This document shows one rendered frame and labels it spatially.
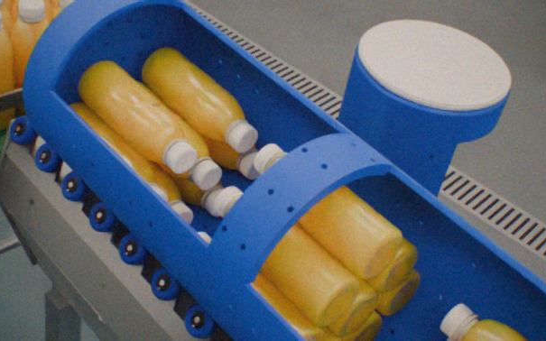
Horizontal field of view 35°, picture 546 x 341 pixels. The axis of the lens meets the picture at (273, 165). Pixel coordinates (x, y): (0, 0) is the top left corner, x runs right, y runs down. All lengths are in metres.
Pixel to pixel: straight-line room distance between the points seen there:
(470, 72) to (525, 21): 2.63
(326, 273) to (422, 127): 0.59
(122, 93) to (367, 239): 0.40
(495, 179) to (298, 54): 0.94
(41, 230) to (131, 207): 0.33
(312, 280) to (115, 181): 0.29
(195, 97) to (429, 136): 0.48
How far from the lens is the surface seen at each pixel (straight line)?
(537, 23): 4.22
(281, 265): 0.98
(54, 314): 1.60
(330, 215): 0.98
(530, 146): 3.37
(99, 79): 1.19
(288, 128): 1.23
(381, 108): 1.51
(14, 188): 1.43
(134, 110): 1.14
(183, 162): 1.11
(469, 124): 1.52
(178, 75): 1.23
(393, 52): 1.58
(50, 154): 1.33
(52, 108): 1.18
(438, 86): 1.53
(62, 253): 1.35
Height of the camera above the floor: 1.83
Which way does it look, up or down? 39 degrees down
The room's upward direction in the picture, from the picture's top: 12 degrees clockwise
